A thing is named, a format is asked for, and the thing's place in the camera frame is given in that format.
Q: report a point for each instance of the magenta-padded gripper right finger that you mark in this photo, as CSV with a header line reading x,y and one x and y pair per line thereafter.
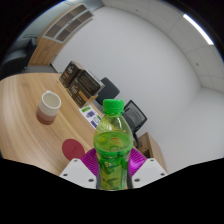
x,y
148,171

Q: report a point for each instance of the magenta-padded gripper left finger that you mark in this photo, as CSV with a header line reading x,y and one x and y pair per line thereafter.
x,y
78,171

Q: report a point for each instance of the green drink bottle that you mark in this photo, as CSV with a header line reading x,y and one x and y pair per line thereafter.
x,y
112,150

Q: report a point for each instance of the low wooden side cabinet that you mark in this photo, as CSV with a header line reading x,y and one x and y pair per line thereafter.
x,y
150,148

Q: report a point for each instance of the black mesh office chair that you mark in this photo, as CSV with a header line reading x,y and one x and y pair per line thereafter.
x,y
135,116

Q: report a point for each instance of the white and brown cup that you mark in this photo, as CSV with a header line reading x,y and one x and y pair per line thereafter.
x,y
49,106

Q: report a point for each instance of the dark grey office chair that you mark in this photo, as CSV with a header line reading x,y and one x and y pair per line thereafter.
x,y
109,90

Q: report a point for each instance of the flat dark brown carton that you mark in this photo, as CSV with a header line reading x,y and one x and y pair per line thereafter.
x,y
89,82

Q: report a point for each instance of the small dark brown carton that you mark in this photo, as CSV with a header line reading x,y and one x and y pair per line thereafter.
x,y
69,74

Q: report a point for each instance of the tall wooden shelf cabinet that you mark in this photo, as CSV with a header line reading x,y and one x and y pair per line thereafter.
x,y
46,50

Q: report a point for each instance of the black sofa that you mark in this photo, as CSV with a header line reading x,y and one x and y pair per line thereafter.
x,y
15,61

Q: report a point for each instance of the long ceiling light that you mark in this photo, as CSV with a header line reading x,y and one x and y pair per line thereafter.
x,y
198,29

